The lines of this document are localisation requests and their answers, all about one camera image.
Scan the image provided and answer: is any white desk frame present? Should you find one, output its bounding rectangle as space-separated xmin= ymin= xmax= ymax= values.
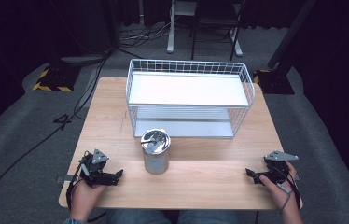
xmin=166 ymin=0 xmax=244 ymax=58

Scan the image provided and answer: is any black metal chair frame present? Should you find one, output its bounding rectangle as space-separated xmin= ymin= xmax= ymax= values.
xmin=189 ymin=0 xmax=247 ymax=62

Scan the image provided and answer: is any black slanted stand post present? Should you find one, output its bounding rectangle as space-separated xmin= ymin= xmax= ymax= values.
xmin=266 ymin=0 xmax=318 ymax=71

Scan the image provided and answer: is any person's left hand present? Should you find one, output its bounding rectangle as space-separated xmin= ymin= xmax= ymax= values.
xmin=69 ymin=181 xmax=108 ymax=221

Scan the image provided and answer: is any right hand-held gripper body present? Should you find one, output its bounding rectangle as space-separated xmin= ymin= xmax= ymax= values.
xmin=259 ymin=150 xmax=300 ymax=185

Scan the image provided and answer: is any white wire shelf rack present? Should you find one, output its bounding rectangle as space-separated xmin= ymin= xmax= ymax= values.
xmin=125 ymin=58 xmax=257 ymax=140

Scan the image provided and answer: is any right hand-held gripper cable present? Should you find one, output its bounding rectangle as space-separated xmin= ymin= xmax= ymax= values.
xmin=273 ymin=166 xmax=301 ymax=213

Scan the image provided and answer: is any long black floor cable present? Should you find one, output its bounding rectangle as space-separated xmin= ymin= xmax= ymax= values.
xmin=0 ymin=49 xmax=115 ymax=224

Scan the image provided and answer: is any bundle of floor cables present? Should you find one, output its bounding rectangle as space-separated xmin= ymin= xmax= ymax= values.
xmin=119 ymin=21 xmax=172 ymax=49

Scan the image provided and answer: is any black stand base striped tape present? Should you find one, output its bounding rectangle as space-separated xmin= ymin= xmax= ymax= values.
xmin=32 ymin=63 xmax=83 ymax=93
xmin=252 ymin=68 xmax=296 ymax=96

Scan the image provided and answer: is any person's leg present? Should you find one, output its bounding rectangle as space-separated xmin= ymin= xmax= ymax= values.
xmin=106 ymin=209 xmax=172 ymax=224
xmin=177 ymin=209 xmax=240 ymax=224

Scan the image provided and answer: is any grey tape piece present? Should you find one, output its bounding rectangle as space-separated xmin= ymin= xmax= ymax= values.
xmin=55 ymin=175 xmax=75 ymax=184

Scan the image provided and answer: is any silver metal can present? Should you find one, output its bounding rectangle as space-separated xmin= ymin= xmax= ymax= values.
xmin=140 ymin=128 xmax=172 ymax=175

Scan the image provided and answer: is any person's right hand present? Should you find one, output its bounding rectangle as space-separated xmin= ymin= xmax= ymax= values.
xmin=258 ymin=161 xmax=301 ymax=215

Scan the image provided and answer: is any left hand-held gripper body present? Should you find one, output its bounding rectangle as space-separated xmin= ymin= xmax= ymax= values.
xmin=77 ymin=148 xmax=118 ymax=188

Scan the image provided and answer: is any person's right leg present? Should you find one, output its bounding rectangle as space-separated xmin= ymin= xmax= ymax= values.
xmin=177 ymin=209 xmax=240 ymax=224

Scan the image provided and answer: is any person's left leg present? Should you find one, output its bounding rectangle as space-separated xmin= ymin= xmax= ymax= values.
xmin=106 ymin=209 xmax=172 ymax=224

